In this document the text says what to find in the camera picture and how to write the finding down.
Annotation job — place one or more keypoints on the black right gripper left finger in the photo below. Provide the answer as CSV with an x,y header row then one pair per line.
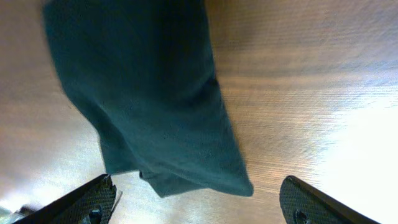
x,y
93,202

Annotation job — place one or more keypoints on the black Nike t-shirt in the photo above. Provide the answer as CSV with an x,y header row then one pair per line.
x,y
142,73

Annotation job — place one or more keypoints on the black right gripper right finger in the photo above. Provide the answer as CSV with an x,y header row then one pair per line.
x,y
303,204

